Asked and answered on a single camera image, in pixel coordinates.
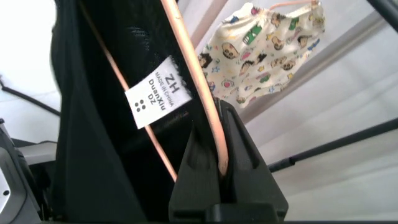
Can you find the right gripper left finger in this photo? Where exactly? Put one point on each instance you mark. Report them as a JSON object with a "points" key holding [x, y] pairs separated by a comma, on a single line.
{"points": [[199, 180]]}

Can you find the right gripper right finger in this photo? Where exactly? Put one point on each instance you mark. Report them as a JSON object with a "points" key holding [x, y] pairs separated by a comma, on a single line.
{"points": [[248, 174]]}

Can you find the black garment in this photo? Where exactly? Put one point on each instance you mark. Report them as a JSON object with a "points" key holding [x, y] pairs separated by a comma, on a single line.
{"points": [[93, 155]]}

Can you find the pink clothes hanger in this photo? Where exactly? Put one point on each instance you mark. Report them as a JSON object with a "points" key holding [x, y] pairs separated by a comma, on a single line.
{"points": [[192, 62], [289, 3]]}

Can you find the cream printed garment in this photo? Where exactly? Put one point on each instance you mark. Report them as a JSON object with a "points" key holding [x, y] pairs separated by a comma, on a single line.
{"points": [[261, 56]]}

